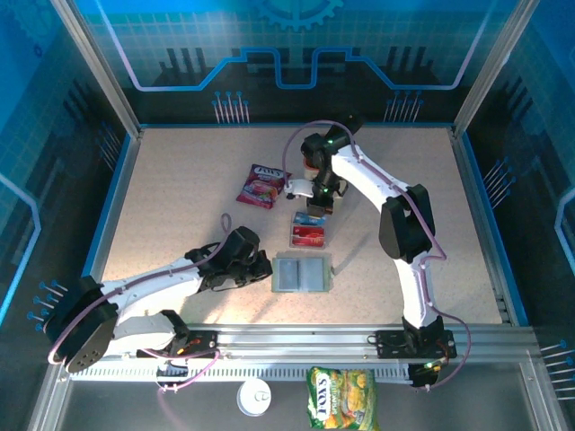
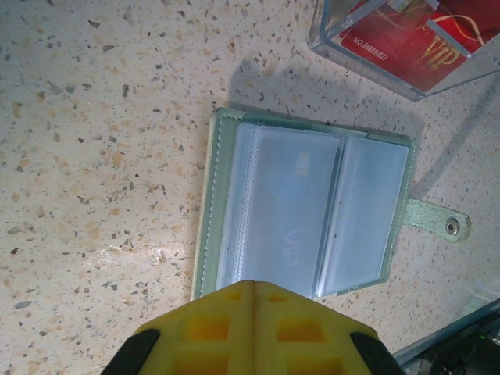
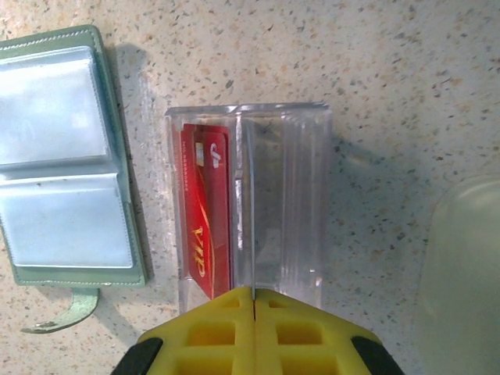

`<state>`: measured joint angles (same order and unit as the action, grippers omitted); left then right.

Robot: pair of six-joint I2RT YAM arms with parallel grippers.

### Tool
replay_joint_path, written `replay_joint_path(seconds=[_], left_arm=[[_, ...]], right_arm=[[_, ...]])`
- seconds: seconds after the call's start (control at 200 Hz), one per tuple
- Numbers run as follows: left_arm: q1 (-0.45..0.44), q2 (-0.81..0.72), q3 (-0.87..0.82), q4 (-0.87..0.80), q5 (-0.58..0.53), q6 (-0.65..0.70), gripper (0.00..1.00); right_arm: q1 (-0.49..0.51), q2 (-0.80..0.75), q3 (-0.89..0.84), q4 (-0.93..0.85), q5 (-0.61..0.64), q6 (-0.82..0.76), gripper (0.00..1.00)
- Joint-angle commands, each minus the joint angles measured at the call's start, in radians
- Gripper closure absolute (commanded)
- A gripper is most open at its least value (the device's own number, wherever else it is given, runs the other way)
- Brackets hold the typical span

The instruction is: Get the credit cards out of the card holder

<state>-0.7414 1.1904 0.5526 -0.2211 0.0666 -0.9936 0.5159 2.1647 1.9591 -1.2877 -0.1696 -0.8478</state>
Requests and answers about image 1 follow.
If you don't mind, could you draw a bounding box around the red VIP card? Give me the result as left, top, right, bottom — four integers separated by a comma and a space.
290, 225, 326, 249

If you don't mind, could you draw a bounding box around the clear acrylic card tray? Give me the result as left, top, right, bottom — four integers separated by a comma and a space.
288, 209, 330, 251

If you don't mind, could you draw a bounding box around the purple Fox's candy bag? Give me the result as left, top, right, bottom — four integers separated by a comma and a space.
235, 163, 292, 211

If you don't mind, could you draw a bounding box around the white round lid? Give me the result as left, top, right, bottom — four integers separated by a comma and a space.
236, 379, 272, 417

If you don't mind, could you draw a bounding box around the green Fox's candy bag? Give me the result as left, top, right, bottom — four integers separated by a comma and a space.
306, 366, 379, 431

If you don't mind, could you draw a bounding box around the black knife handle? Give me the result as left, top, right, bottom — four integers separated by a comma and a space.
343, 113, 366, 136

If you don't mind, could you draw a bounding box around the aluminium front rail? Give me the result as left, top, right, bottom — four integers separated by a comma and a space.
53, 322, 540, 363

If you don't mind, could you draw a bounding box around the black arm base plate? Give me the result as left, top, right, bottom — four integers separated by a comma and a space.
136, 329, 222, 360
374, 329, 458, 360

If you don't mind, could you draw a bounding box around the white slotted cable duct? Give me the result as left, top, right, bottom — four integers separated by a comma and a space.
69, 365, 412, 383

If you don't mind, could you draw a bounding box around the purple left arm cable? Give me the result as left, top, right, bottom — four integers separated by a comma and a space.
48, 213, 233, 394

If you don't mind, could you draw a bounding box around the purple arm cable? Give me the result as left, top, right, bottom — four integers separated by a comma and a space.
48, 213, 233, 394
281, 119, 473, 391

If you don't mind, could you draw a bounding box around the aluminium frame post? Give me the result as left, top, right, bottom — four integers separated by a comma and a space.
49, 0, 144, 138
451, 0, 540, 138

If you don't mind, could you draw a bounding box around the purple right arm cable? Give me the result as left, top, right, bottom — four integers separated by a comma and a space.
281, 119, 473, 391

